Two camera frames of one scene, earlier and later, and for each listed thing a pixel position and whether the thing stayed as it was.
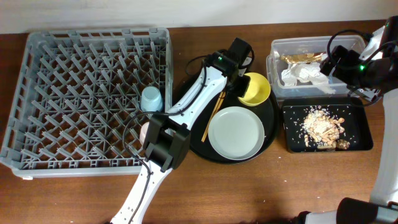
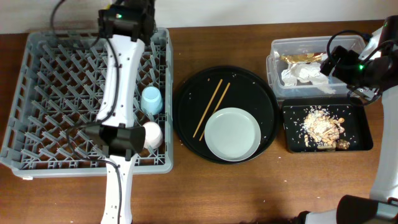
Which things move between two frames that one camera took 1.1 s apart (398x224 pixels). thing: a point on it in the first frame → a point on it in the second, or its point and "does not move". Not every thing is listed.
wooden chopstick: [222, 94] → [207, 109]
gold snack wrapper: [301, 57] does not move
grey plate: [236, 133] does not move
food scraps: [324, 130] does not move
